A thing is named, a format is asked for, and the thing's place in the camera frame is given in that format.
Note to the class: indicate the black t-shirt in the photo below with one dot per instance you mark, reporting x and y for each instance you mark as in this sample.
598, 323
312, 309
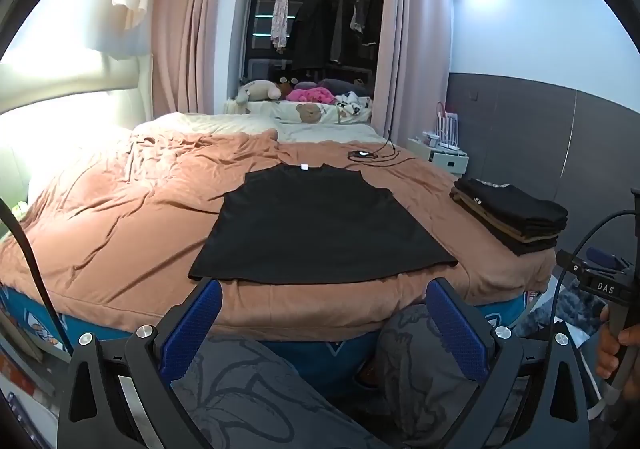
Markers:
325, 224

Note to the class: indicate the dark hanging garment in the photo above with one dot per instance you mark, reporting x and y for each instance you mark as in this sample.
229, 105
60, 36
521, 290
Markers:
339, 29

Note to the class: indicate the bear printed pillow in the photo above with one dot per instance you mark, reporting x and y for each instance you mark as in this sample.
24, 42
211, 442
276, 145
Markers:
310, 113

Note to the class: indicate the white nightstand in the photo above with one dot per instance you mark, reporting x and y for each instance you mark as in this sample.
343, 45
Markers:
450, 163

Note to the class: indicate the pink fluffy cloth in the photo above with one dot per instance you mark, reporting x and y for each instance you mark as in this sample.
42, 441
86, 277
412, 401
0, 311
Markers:
310, 95

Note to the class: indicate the blue printed mattress sheet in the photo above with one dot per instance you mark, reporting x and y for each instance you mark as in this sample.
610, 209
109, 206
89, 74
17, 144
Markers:
320, 359

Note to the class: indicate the beige plush toy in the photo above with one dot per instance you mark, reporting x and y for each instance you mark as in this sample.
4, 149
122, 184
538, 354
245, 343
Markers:
257, 91

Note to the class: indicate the black hanging jacket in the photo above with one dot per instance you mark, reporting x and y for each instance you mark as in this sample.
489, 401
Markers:
374, 19

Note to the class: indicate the brown plush toy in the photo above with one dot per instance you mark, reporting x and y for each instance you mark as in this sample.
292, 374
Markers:
286, 89

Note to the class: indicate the grey hanging shirt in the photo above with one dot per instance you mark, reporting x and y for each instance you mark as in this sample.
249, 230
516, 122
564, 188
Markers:
357, 14

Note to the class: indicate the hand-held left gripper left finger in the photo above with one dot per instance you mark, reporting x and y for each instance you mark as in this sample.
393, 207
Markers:
192, 329

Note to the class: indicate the brown blanket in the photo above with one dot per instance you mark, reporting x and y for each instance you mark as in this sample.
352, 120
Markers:
125, 229

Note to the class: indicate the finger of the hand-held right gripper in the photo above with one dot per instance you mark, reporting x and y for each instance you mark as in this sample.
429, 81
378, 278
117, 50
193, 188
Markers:
570, 263

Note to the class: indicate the fluffy grey rug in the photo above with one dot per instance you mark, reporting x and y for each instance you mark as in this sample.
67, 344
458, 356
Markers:
575, 309

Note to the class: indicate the person's right hand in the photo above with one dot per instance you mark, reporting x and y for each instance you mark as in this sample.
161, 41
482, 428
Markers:
607, 349

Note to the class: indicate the pink curtain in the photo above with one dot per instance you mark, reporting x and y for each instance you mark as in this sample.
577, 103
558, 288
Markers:
185, 29
420, 29

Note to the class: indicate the white rack on cabinet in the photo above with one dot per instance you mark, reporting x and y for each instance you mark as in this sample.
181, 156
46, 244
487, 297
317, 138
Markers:
449, 129

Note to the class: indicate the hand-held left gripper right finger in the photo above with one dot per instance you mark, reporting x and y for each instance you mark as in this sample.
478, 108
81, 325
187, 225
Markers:
457, 329

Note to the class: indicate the black hanging coat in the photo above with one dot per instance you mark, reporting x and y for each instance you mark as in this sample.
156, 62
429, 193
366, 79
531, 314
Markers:
312, 24

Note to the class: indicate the person's grey printed pants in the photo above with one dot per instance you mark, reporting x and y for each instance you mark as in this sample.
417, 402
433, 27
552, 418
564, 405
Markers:
240, 394

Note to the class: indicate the stack of clothes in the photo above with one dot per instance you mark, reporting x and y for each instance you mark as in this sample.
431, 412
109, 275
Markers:
520, 214

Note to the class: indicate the black and white printed cloth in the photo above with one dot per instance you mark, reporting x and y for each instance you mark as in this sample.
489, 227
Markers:
350, 101

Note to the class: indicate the small white container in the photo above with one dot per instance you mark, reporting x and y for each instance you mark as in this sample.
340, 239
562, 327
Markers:
430, 139

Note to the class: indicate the cream bed sheet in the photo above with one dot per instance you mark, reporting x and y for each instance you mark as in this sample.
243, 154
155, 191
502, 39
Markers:
320, 133

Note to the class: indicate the floral hanging garment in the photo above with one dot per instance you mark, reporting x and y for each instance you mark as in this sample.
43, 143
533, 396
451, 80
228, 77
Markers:
280, 14

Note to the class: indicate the white padded headboard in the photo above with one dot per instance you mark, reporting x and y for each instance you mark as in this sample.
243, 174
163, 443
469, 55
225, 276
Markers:
75, 79

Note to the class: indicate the dark grey cushion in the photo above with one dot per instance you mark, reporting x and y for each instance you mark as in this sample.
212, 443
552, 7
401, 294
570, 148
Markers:
337, 85

